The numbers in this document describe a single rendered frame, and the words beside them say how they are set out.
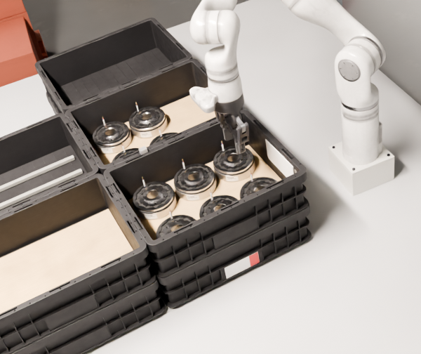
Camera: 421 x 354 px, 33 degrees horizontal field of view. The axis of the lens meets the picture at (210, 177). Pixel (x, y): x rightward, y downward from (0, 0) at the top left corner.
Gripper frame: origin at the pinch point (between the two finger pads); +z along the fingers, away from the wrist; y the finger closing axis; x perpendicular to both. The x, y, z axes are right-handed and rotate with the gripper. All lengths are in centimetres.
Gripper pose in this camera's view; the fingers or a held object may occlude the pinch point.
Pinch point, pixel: (234, 140)
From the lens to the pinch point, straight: 171.7
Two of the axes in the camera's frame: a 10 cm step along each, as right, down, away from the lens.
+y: -4.5, -5.4, 7.1
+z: 1.5, 7.3, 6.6
